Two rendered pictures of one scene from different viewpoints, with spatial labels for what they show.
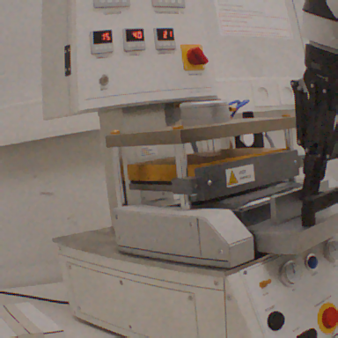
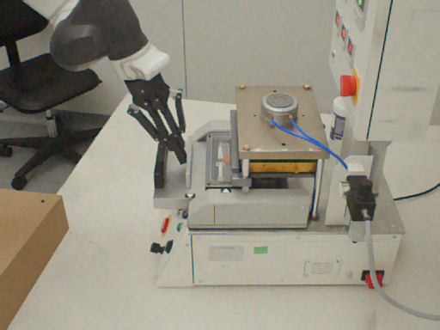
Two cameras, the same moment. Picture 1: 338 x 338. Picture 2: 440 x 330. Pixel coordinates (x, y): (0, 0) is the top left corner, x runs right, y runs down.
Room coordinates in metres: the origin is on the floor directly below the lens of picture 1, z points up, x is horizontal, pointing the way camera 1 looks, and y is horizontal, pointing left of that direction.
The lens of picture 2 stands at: (1.60, -0.94, 1.74)
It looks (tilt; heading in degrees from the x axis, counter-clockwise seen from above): 37 degrees down; 130
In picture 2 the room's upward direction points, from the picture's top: straight up
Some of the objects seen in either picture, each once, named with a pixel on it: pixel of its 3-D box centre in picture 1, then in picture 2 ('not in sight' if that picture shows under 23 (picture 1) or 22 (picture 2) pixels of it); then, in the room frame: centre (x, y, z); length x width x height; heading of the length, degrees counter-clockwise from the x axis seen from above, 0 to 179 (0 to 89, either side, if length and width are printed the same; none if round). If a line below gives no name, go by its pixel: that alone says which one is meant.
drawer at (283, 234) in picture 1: (269, 212); (221, 167); (0.94, -0.15, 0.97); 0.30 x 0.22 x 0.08; 39
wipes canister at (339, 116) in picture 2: not in sight; (345, 119); (0.96, 0.44, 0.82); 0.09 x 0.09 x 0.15
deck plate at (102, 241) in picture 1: (203, 234); (289, 182); (1.07, -0.05, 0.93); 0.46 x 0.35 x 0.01; 39
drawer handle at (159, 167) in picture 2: (333, 201); (161, 161); (0.84, -0.23, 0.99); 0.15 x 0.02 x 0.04; 129
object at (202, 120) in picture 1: (204, 138); (293, 130); (1.08, -0.06, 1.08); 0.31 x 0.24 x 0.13; 129
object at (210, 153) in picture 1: (213, 150); (278, 134); (1.04, -0.07, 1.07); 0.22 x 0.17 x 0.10; 129
